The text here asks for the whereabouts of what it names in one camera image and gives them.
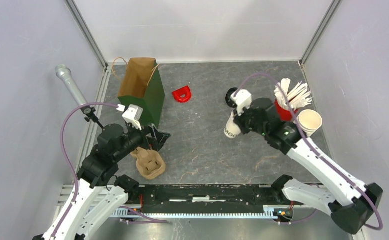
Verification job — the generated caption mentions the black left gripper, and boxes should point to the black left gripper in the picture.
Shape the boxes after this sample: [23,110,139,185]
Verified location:
[114,118,171,161]

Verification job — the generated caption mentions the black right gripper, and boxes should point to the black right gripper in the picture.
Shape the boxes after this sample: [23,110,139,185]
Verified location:
[232,102,268,137]

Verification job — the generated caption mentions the white paper coffee cup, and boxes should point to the white paper coffee cup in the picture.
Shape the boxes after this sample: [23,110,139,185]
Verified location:
[224,111,242,139]

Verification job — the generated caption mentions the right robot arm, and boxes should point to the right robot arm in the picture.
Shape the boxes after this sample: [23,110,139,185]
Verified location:
[227,97,384,235]

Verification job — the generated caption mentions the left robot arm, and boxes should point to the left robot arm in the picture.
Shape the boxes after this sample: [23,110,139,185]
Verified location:
[34,123,171,240]

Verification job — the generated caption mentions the brown cardboard cup carrier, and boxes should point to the brown cardboard cup carrier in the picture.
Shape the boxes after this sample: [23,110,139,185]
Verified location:
[130,147,166,180]

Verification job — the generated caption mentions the red plastic cup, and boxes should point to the red plastic cup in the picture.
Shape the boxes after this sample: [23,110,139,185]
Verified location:
[274,99,293,122]

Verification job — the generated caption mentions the stack of black lids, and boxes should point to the stack of black lids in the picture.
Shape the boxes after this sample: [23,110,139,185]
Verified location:
[225,87,238,109]

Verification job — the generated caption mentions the stack of white paper cups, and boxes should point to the stack of white paper cups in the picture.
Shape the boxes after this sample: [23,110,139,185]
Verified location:
[296,109,323,138]

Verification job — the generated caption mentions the green paper bag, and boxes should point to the green paper bag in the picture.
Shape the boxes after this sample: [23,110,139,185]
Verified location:
[117,57,165,127]

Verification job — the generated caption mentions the silver microphone on stand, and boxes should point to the silver microphone on stand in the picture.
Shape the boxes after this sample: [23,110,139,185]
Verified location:
[55,64,104,129]

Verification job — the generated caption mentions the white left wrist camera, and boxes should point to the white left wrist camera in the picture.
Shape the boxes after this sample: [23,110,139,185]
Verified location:
[116,104,143,131]

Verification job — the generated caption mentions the red plastic ring tool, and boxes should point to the red plastic ring tool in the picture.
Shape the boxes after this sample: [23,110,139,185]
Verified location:
[172,85,192,103]

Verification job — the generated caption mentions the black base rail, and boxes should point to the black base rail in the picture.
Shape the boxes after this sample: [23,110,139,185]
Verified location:
[138,184,289,214]

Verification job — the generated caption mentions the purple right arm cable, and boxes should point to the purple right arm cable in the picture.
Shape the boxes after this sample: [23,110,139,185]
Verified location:
[231,72,384,231]

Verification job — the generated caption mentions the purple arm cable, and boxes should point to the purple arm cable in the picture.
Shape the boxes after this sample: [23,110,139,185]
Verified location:
[50,102,126,239]
[231,72,384,231]

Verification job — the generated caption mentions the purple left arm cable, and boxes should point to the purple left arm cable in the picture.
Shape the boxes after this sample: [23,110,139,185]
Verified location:
[50,102,126,239]

